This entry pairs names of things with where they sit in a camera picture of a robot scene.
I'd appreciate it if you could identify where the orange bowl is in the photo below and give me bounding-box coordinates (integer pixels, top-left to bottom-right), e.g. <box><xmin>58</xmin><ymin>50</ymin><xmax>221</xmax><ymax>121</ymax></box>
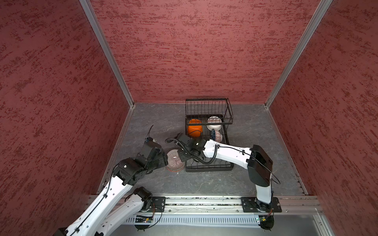
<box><xmin>187</xmin><ymin>119</ymin><xmax>203</xmax><ymax>138</ymax></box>

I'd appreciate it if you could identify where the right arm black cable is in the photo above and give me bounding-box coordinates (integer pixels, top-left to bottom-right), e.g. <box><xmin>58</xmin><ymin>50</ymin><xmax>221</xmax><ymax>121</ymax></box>
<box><xmin>164</xmin><ymin>137</ymin><xmax>221</xmax><ymax>166</ymax></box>

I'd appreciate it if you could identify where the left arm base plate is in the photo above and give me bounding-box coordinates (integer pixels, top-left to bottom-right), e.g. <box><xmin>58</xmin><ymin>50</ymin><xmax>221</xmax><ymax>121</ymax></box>
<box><xmin>144</xmin><ymin>196</ymin><xmax>166</xmax><ymax>212</ymax></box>

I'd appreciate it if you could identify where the left aluminium corner profile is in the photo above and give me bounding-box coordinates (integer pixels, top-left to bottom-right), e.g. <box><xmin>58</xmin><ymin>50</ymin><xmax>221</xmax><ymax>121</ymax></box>
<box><xmin>79</xmin><ymin>0</ymin><xmax>134</xmax><ymax>109</ymax></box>

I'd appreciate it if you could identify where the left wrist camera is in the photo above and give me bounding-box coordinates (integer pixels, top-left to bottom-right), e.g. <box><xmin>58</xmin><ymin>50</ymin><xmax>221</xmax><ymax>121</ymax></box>
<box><xmin>145</xmin><ymin>137</ymin><xmax>155</xmax><ymax>145</ymax></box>

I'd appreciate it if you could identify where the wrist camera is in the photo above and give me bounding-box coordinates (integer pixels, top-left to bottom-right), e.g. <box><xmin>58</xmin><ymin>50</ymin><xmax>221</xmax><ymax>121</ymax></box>
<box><xmin>145</xmin><ymin>137</ymin><xmax>155</xmax><ymax>145</ymax></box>
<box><xmin>176</xmin><ymin>133</ymin><xmax>191</xmax><ymax>146</ymax></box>

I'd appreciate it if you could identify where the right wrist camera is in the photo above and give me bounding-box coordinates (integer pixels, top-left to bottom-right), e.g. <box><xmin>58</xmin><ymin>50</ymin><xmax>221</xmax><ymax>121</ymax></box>
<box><xmin>176</xmin><ymin>133</ymin><xmax>191</xmax><ymax>146</ymax></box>

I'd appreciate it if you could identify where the perforated cable duct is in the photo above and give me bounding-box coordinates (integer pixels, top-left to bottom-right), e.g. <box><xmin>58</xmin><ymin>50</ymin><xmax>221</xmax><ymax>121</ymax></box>
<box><xmin>124</xmin><ymin>214</ymin><xmax>260</xmax><ymax>227</ymax></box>

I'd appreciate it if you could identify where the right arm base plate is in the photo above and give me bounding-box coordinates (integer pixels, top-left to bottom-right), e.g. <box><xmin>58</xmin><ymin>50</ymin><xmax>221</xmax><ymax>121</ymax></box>
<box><xmin>241</xmin><ymin>197</ymin><xmax>282</xmax><ymax>213</ymax></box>

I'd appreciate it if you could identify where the white bowl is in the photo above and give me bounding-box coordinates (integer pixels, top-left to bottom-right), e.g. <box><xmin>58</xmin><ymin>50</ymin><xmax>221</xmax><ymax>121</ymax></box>
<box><xmin>206</xmin><ymin>116</ymin><xmax>222</xmax><ymax>131</ymax></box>

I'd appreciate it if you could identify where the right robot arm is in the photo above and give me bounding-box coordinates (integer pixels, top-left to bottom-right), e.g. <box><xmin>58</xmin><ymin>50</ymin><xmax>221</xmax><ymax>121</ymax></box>
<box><xmin>173</xmin><ymin>135</ymin><xmax>273</xmax><ymax>213</ymax></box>

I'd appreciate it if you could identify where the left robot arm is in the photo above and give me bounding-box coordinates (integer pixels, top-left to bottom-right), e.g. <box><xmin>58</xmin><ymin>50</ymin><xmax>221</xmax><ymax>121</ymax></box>
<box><xmin>55</xmin><ymin>137</ymin><xmax>168</xmax><ymax>236</ymax></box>

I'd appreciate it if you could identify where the aluminium corner profile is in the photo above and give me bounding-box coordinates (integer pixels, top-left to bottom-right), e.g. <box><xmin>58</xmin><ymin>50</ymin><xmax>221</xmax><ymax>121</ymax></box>
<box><xmin>79</xmin><ymin>0</ymin><xmax>134</xmax><ymax>109</ymax></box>
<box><xmin>265</xmin><ymin>0</ymin><xmax>333</xmax><ymax>110</ymax></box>

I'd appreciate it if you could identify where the right aluminium corner profile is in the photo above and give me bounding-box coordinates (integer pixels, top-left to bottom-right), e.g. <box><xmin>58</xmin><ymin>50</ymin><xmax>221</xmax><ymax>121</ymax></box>
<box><xmin>265</xmin><ymin>0</ymin><xmax>333</xmax><ymax>110</ymax></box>

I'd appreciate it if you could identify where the blue patterned bowl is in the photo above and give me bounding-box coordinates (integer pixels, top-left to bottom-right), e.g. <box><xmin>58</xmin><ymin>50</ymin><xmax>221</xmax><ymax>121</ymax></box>
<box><xmin>210</xmin><ymin>129</ymin><xmax>217</xmax><ymax>141</ymax></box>

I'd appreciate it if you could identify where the black wire dish rack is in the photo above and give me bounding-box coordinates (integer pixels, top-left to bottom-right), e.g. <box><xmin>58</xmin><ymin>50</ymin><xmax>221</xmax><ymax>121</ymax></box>
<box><xmin>185</xmin><ymin>98</ymin><xmax>234</xmax><ymax>173</ymax></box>

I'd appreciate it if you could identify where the aluminium mounting rail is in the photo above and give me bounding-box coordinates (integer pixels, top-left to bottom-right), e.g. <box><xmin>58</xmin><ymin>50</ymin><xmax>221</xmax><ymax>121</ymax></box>
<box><xmin>155</xmin><ymin>195</ymin><xmax>324</xmax><ymax>215</ymax></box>

